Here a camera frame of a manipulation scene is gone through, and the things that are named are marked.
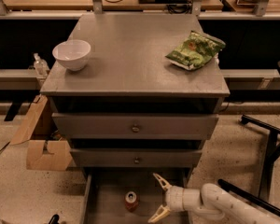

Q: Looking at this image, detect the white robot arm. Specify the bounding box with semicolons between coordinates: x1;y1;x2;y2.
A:
148;173;280;224

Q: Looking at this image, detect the brass drawer knob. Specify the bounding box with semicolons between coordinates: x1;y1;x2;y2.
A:
132;124;140;133
133;157;141;164

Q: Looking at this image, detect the red coke can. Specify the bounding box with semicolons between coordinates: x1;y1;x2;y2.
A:
124;191;139;212

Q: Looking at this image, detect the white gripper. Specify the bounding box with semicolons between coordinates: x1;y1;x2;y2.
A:
148;173;202;223

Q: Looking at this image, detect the grey drawer cabinet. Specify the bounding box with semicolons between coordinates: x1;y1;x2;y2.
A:
39;12;231;224

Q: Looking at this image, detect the green chip bag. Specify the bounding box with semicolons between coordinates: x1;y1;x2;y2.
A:
166;31;226;71

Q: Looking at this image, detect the grey middle drawer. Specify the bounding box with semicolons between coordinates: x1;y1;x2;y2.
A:
71;148;202;168

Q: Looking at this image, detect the grey top drawer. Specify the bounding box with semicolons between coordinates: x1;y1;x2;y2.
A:
52;113;218;140

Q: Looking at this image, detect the brass top drawer knob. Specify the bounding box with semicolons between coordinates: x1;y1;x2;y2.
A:
132;124;140;133

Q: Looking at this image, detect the brass middle drawer knob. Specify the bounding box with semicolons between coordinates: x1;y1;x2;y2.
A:
133;157;141;164

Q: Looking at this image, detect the white bowl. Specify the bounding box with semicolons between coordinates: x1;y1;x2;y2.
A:
52;39;91;71

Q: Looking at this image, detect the grey open bottom drawer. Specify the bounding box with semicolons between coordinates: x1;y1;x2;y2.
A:
79;168;185;224

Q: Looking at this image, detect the clear plastic bottle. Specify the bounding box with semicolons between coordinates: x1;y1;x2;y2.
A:
34;53;49;77

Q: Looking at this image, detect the brown cardboard box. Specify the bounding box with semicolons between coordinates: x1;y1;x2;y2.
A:
10;95;73;171

